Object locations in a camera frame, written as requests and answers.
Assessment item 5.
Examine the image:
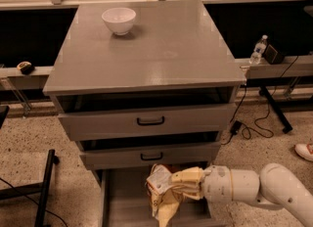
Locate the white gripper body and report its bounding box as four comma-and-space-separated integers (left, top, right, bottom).
201, 165, 232, 204

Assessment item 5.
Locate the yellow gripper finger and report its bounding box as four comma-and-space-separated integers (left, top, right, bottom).
172, 184, 203, 201
171, 167, 203, 183

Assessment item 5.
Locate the brown chip bag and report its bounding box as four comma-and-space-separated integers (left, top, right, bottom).
146, 164, 183, 227

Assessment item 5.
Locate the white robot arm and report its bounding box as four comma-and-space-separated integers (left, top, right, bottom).
170, 163, 313, 227

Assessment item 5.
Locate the middle grey drawer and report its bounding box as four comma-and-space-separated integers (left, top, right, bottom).
80, 142, 221, 170

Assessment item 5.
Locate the bottom grey open drawer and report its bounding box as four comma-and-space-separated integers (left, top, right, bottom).
99, 165, 226, 227

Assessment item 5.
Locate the grey drawer cabinet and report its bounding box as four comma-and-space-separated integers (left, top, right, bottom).
42, 0, 247, 227

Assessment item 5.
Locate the top grey drawer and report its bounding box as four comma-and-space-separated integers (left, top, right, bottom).
59, 103, 236, 141

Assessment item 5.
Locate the white red sneaker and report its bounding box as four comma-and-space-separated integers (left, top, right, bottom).
294, 144, 313, 161

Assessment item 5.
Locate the small black box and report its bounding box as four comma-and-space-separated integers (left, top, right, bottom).
264, 44, 285, 65

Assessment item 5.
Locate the clear water bottle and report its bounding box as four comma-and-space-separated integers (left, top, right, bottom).
249, 35, 268, 65

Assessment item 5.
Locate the black metal stand left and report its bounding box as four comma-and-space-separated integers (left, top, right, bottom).
0, 150, 60, 227

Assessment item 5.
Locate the white ceramic bowl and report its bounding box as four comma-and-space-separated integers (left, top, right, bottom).
102, 8, 136, 35

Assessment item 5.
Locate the black yellow tape measure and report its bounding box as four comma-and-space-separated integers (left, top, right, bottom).
17, 61, 35, 74

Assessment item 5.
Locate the black power adapter with cable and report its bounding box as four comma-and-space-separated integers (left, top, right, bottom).
221, 57, 298, 145

